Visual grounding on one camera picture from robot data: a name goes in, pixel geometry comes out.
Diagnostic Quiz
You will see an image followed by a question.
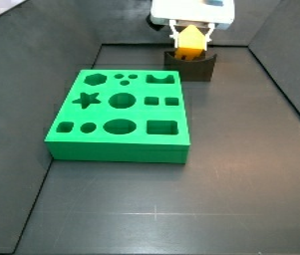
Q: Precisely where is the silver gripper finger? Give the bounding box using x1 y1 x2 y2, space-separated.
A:
168 20 178 49
204 23 214 51

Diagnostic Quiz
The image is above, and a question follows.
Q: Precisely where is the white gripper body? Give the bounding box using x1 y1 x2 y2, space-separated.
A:
150 0 235 30

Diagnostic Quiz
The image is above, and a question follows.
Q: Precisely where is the yellow three prong object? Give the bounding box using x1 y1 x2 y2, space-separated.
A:
174 25 205 61

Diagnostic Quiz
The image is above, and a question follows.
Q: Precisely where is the black curved fixture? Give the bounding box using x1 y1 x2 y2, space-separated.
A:
164 51 217 82

